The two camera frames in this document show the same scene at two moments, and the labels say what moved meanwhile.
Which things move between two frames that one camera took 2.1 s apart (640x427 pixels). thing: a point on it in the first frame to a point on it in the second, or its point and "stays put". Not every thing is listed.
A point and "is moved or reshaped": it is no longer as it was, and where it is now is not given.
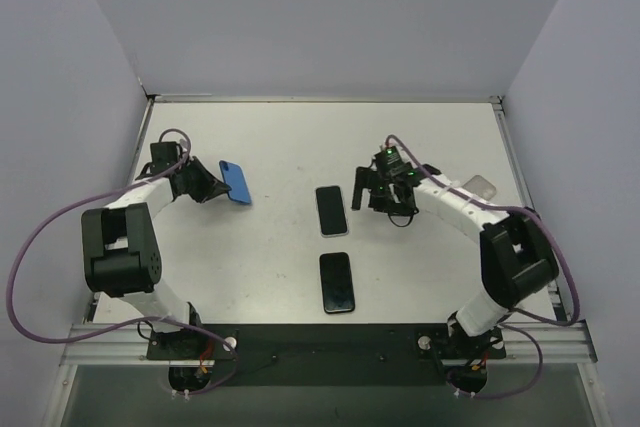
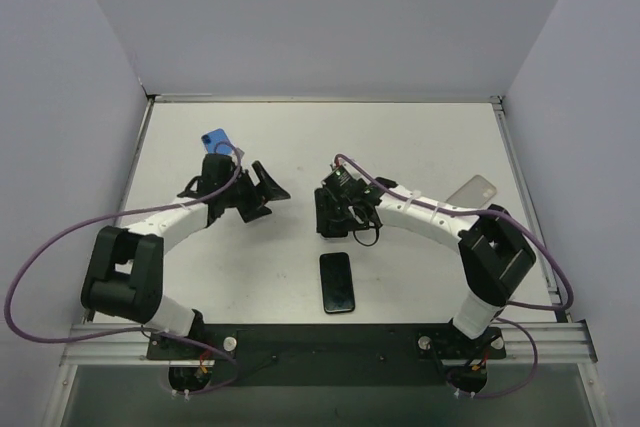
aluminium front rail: [101, 345] stays put
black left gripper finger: [201, 185] to [268, 188]
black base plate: [316, 355] stays put
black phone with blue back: [233, 176] is moved or reshaped
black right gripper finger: [363, 179] to [324, 212]
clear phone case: [480, 186] stays put
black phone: [336, 283] stays put
